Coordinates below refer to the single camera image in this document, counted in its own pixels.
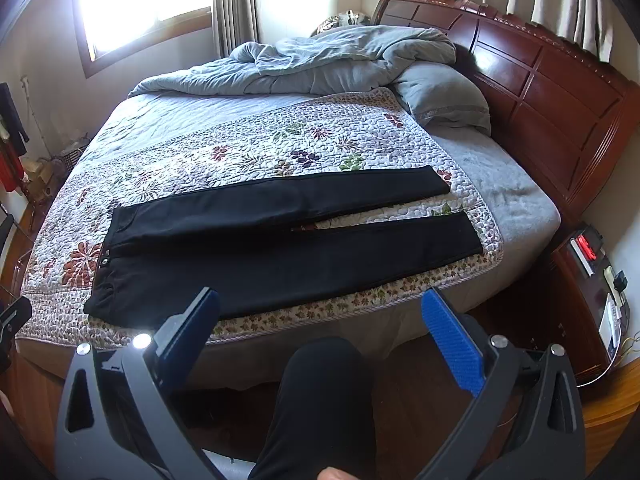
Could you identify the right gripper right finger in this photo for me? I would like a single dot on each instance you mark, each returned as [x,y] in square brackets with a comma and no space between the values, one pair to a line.
[547,438]

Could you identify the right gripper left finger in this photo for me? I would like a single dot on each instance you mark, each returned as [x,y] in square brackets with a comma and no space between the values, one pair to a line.
[114,421]

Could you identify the black pants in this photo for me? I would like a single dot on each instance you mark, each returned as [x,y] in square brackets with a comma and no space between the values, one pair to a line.
[265,245]

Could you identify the person's right hand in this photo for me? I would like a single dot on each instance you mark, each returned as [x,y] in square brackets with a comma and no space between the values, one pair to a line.
[332,473]

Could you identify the wooden nightstand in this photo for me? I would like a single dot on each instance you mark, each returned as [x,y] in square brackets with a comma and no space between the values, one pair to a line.
[590,315]

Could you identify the wooden coat rack with clothes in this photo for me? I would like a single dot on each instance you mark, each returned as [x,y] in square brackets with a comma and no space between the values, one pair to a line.
[13,142]

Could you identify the red digital clock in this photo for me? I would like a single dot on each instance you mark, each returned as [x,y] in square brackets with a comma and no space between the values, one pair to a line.
[587,247]

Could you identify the grey bed sheet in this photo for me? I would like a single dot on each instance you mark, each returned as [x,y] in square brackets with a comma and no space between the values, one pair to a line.
[525,214]

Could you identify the red wooden headboard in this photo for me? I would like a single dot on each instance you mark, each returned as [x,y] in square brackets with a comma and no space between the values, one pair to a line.
[562,114]

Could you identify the grey pillow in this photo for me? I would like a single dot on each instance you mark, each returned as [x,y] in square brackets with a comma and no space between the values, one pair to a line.
[434,93]

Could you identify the grey window curtain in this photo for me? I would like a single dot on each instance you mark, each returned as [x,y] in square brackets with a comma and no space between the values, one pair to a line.
[233,23]

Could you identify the grey blue duvet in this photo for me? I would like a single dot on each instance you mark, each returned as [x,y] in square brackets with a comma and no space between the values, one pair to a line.
[344,59]

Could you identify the patterned pillow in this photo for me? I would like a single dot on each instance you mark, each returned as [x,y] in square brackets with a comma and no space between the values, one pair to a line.
[348,18]

